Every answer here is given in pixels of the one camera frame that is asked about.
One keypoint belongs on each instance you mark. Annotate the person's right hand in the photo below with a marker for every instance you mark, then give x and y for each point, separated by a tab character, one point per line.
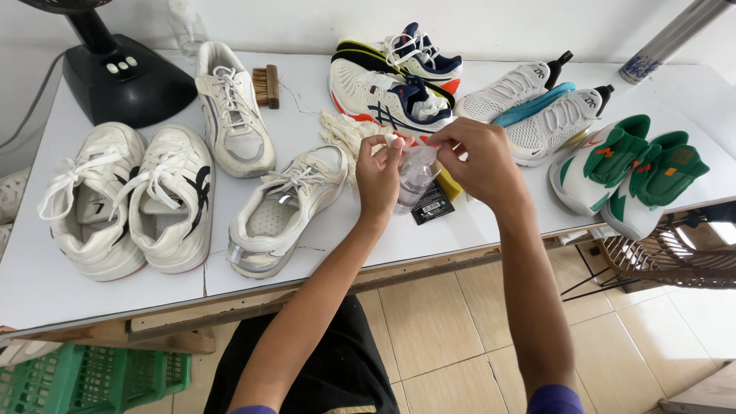
483	161

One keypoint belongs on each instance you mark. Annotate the person's left hand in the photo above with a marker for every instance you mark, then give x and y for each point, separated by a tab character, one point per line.
376	178

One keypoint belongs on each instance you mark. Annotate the clear plastic spray bottle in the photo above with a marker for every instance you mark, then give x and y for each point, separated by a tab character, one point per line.
414	178

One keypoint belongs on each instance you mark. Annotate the yellow sponge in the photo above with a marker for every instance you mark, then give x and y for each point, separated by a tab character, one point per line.
451	184

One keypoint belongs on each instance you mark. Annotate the white crumpled cloth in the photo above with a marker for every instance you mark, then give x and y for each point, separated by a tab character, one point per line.
345	135

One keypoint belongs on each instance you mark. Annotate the black packet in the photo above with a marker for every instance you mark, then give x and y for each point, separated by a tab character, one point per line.
432	207

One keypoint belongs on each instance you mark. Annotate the white mesh sneaker black tab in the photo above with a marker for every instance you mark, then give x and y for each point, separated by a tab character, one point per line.
546	126
512	89

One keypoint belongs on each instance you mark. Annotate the blue shoe insole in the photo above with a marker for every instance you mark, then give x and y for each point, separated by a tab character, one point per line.
532	106

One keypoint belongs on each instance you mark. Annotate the cream navy red running sneaker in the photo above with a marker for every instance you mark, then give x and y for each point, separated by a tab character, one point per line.
422	57
374	92

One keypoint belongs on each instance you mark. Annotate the cream sneaker with silver trim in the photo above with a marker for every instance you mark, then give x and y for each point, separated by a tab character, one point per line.
233	109
282	218

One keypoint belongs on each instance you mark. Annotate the white and green sneaker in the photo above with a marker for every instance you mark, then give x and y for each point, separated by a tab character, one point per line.
655	184
604	167

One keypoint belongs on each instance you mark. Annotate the wooden shoe brush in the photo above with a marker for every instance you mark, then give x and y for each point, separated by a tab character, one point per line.
266	86

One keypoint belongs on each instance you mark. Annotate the person's black shorts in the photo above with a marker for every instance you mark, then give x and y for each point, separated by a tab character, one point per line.
339	368

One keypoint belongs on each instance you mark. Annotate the white sneaker with black stripes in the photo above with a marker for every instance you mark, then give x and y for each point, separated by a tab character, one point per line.
92	213
172	207

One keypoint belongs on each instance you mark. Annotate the metal pole with blue pattern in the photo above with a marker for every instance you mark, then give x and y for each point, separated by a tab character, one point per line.
667	40

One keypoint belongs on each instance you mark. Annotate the clear bottle with pump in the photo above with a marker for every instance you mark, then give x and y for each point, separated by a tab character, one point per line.
188	29

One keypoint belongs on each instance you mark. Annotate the person's purple right sleeve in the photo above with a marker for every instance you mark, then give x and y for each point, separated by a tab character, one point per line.
555	401

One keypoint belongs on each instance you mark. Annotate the person's purple sleeve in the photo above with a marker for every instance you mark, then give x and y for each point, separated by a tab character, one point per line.
555	401
253	410

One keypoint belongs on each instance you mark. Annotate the person's purple left sleeve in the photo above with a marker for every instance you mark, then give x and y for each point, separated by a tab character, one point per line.
253	410

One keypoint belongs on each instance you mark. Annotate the black fan base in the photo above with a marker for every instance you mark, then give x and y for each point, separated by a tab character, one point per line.
123	80

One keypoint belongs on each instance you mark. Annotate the wooden board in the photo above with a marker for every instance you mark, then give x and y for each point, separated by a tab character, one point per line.
701	394

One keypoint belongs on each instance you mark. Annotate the green plastic crate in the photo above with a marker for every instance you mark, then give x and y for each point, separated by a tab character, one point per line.
92	376

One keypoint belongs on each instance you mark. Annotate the white perforated shoe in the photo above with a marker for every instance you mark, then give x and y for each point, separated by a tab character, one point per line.
12	195

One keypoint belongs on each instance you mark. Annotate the white shoe under table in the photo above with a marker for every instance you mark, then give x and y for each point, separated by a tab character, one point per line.
26	351

